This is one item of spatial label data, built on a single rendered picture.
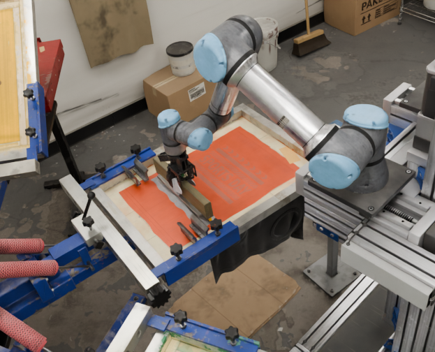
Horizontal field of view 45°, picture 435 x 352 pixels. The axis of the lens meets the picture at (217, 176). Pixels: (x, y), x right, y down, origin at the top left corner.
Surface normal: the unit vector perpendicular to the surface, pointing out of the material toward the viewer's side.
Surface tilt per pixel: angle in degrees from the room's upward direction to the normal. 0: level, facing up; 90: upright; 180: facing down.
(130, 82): 90
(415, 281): 0
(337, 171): 95
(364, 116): 8
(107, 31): 89
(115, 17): 89
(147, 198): 0
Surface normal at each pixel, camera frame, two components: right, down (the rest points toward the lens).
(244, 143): -0.12, -0.74
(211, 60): -0.69, 0.49
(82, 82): 0.59, 0.48
